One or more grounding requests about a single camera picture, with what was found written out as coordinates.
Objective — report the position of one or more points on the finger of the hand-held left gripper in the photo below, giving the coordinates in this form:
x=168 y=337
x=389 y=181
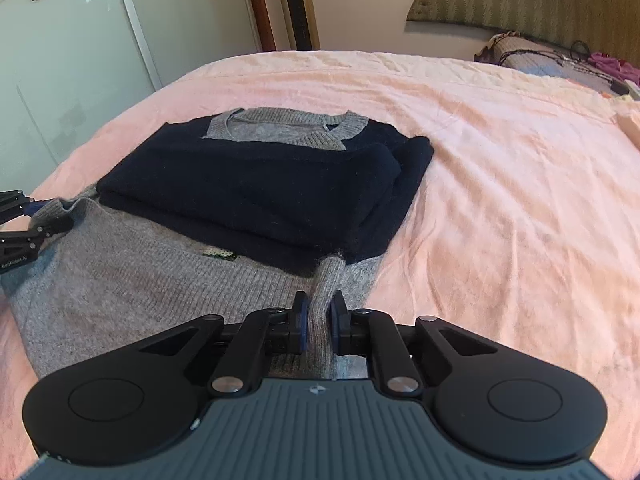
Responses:
x=50 y=228
x=15 y=205

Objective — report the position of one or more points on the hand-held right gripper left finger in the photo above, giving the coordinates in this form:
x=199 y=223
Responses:
x=300 y=325

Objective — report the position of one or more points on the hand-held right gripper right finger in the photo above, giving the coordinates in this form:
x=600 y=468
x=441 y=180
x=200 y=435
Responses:
x=337 y=325

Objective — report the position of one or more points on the grey sweater with navy sleeves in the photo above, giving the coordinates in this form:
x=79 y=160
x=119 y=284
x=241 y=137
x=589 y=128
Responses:
x=150 y=280

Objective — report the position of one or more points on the white wardrobe door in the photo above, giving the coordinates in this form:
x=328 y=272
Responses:
x=65 y=70

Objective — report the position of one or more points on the pink blanket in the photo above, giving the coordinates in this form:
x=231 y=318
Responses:
x=500 y=185

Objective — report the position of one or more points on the gold tower heater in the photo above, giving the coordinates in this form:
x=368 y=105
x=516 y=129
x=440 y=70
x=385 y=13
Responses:
x=296 y=5

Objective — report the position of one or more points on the striped pillow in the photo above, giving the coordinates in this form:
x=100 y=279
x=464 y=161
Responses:
x=530 y=60

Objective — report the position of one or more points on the purple cloth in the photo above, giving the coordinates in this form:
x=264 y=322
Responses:
x=612 y=65

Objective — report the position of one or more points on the brown wooden frame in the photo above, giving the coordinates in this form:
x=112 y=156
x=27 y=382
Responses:
x=257 y=5

